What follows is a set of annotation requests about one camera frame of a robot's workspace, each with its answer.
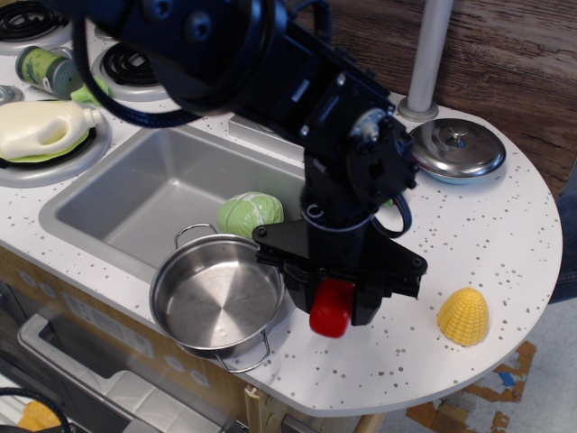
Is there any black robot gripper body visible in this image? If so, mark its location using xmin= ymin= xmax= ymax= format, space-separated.
xmin=252 ymin=216 xmax=427 ymax=298

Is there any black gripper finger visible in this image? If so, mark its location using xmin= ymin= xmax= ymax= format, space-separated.
xmin=281 ymin=268 xmax=326 ymax=314
xmin=352 ymin=280 xmax=392 ymax=326

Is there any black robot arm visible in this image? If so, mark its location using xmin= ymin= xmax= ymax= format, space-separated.
xmin=48 ymin=1 xmax=427 ymax=326

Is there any small stainless steel pan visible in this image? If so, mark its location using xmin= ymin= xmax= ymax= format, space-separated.
xmin=149 ymin=225 xmax=285 ymax=374

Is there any green toy cabbage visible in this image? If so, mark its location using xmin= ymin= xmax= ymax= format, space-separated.
xmin=216 ymin=191 xmax=285 ymax=237

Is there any yellow toy corn piece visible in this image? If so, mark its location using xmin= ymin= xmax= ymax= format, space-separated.
xmin=436 ymin=287 xmax=490 ymax=346

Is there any silver toy faucet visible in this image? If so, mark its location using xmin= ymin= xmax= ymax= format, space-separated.
xmin=228 ymin=115 xmax=303 ymax=158

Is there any stainless steel pot lid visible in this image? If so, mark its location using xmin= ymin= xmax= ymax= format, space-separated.
xmin=410 ymin=118 xmax=507 ymax=184

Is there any grey toy sink basin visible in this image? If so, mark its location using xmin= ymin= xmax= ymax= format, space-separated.
xmin=38 ymin=118 xmax=316 ymax=321

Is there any grey vertical support pole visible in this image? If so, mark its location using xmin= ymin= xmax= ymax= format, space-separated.
xmin=398 ymin=0 xmax=453 ymax=122

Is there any front stove burner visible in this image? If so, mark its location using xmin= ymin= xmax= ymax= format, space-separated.
xmin=1 ymin=120 xmax=112 ymax=189

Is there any stove burner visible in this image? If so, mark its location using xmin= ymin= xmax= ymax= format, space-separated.
xmin=1 ymin=120 xmax=112 ymax=189
xmin=91 ymin=43 xmax=168 ymax=102
xmin=1 ymin=1 xmax=71 ymax=56

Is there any back right stove burner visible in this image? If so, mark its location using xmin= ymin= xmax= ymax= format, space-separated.
xmin=91 ymin=43 xmax=168 ymax=102

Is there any light green toy plate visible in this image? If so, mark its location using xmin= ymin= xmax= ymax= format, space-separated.
xmin=1 ymin=128 xmax=93 ymax=164

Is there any green toy broccoli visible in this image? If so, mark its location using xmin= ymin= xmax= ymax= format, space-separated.
xmin=70 ymin=77 xmax=109 ymax=106

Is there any yellow toy on floor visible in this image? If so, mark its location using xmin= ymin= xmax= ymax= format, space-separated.
xmin=17 ymin=401 xmax=61 ymax=432

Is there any green toy spice can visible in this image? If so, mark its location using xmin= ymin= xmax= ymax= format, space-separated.
xmin=15 ymin=46 xmax=84 ymax=100

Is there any white toy detergent bottle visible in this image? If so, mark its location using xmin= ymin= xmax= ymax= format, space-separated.
xmin=1 ymin=101 xmax=104 ymax=143

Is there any back left stove burner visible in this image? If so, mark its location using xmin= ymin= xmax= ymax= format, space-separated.
xmin=1 ymin=1 xmax=71 ymax=56

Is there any toy oven door handle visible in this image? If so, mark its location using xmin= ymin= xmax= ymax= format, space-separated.
xmin=16 ymin=313 xmax=244 ymax=433

